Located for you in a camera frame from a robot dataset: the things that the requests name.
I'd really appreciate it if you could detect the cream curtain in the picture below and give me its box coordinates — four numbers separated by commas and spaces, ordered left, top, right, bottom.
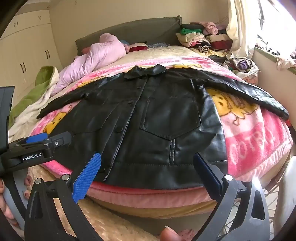
225, 0, 264, 61

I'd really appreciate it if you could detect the window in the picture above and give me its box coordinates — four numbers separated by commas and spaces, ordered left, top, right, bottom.
258, 0, 296, 43

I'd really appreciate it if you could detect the patterned cloth heap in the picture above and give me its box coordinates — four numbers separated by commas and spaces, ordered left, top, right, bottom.
254, 35, 296, 71

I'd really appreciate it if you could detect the olive green headboard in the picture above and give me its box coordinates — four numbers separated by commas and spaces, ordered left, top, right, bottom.
75, 15, 183, 56

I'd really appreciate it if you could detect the black leather jacket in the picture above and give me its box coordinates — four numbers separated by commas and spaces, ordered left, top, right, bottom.
36, 64, 290, 190

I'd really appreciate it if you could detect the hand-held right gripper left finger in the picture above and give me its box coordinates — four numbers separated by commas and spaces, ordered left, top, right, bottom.
24, 152, 102, 241

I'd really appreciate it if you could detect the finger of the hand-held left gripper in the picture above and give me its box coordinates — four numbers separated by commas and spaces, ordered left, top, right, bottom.
9, 133, 48, 147
45, 131, 73, 150

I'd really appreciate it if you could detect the white wire rack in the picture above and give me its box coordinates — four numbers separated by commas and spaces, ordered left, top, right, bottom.
264, 155, 296, 234

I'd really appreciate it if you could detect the plastic bag of clothes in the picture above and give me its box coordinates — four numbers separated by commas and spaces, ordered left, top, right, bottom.
223, 57, 260, 80

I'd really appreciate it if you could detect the pile of folded clothes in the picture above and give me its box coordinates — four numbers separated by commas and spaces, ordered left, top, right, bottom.
176, 21, 233, 58

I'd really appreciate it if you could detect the person's right hand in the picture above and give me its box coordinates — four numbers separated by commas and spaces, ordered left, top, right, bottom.
160, 226, 185, 241

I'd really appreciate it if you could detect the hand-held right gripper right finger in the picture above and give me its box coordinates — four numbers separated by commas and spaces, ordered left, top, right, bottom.
194, 153, 270, 241

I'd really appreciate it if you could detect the green and white blanket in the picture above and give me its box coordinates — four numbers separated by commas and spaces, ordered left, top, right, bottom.
8, 65, 60, 142

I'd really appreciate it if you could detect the beige quilted bedspread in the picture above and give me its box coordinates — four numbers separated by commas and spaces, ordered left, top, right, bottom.
92, 45, 201, 70

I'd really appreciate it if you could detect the light pink padded coat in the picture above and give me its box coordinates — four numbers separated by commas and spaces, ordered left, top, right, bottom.
50, 33, 127, 96

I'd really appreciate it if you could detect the pink cartoon printed blanket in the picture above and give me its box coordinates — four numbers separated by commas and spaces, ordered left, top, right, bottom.
30, 57, 292, 183

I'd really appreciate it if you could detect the person's left hand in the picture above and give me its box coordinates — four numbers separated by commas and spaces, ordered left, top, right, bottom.
0, 175, 35, 229

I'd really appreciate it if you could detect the red garment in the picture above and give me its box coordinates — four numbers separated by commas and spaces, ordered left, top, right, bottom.
129, 44, 148, 53

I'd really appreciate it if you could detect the cream wardrobe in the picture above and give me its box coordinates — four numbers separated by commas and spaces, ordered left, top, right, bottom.
0, 9, 64, 109

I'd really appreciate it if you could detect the beige fluffy cloth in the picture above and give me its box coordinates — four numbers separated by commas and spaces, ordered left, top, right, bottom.
28, 166, 162, 241

